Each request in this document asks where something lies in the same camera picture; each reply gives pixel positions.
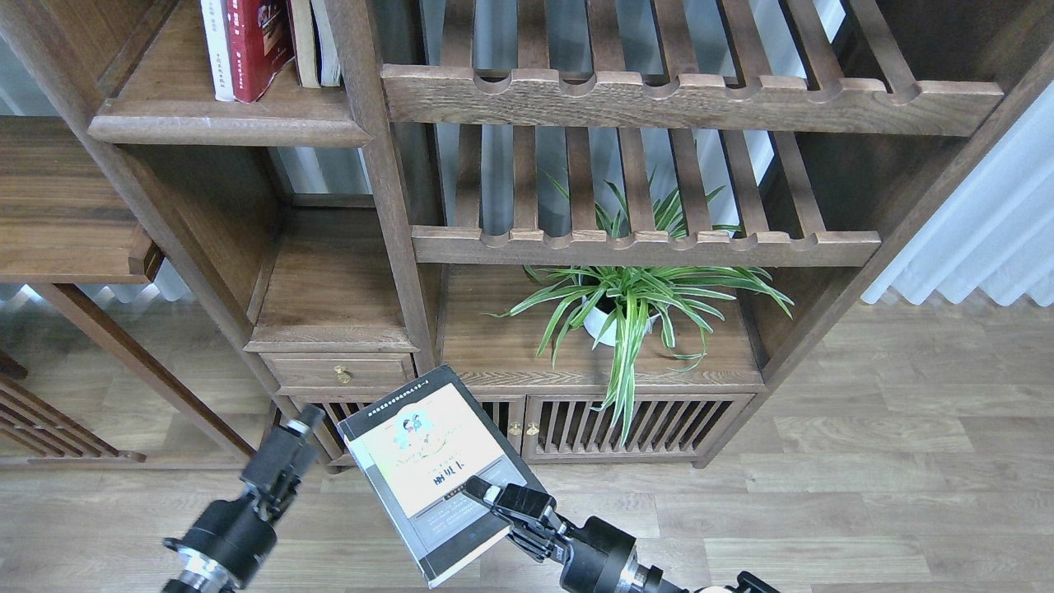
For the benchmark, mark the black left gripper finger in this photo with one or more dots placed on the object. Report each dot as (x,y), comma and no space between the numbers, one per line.
(275,470)

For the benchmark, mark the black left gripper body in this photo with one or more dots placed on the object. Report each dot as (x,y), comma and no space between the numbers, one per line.
(224,548)

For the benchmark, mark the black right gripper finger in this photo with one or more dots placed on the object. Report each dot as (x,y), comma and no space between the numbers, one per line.
(527,510)

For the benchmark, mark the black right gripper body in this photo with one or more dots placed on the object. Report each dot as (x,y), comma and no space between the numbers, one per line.
(597,557)

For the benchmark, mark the black and yellow book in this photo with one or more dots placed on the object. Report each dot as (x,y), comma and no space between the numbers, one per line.
(417,446)

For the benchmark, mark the red cover book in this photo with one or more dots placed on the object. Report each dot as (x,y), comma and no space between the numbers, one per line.
(260,45)

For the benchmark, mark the white cover book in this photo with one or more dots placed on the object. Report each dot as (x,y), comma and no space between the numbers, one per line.
(214,15)

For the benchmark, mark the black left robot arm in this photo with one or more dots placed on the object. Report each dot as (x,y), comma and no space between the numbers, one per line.
(226,545)

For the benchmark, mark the white plant pot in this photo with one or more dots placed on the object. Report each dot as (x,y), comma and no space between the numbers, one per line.
(600,320)

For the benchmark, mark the green spider plant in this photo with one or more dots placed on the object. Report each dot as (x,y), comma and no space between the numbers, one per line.
(652,293)

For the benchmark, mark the slatted wooden bench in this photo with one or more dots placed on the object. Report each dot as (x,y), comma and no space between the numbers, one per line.
(49,435)

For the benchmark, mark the dark wooden bookshelf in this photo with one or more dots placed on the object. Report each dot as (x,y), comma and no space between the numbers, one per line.
(347,240)

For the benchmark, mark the white upright book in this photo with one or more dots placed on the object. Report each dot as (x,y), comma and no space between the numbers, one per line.
(330,72)

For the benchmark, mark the beige upright book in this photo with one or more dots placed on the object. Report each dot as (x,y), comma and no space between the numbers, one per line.
(305,44)

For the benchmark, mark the white window curtain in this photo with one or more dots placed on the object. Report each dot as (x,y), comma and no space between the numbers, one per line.
(995,231)

